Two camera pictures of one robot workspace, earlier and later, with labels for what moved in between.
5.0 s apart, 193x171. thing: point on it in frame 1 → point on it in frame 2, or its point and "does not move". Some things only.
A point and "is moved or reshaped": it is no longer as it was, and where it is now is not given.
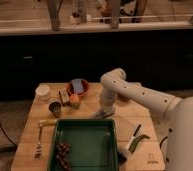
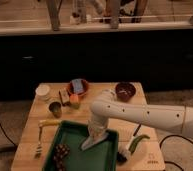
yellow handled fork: [41, 124] does not move
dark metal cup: [55, 108] does not move
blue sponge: [77, 84] does not move
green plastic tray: [92, 141] does not move
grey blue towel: [103, 114] is moved or reshaped
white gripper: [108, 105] → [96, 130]
